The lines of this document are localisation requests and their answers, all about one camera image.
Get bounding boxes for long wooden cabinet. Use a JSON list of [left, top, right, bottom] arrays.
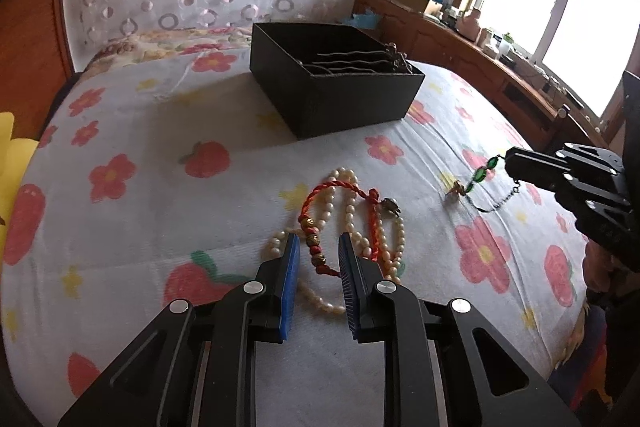
[[352, 0, 586, 142]]

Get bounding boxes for black jewelry box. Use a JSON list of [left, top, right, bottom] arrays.
[[249, 22, 427, 140]]

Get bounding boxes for floral blanket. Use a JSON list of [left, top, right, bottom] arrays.
[[82, 24, 256, 72]]

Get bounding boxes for person's right hand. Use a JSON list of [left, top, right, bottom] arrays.
[[581, 241, 618, 295]]

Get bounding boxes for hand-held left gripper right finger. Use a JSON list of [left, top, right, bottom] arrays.
[[338, 233, 583, 427]]

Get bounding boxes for red cord bracelet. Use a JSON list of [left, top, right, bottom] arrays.
[[297, 179, 383, 280]]

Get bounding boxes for pink kettle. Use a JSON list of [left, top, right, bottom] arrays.
[[457, 7, 483, 42]]

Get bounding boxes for strawberry printed bedsheet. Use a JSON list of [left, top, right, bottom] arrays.
[[0, 52, 591, 427]]

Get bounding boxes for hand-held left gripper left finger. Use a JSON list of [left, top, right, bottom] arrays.
[[57, 234, 302, 427]]

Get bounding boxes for blue plastic bag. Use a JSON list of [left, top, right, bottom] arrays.
[[345, 9, 383, 30]]

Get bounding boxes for green gem bracelet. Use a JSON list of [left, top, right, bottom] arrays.
[[447, 155, 523, 212]]

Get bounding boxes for pearl necklace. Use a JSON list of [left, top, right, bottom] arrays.
[[265, 166, 407, 315]]

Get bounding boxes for yellow plush toy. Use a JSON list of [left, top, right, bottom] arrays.
[[0, 111, 41, 228]]

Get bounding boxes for dark blue blanket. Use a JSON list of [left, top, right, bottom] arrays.
[[547, 297, 616, 408]]

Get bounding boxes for silver ornamental hairpin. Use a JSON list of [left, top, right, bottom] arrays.
[[302, 42, 416, 75]]

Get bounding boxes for wooden bed headboard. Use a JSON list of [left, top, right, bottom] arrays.
[[0, 0, 76, 142]]

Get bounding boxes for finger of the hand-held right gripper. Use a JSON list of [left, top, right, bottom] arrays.
[[504, 143, 628, 178], [512, 171, 632, 240]]

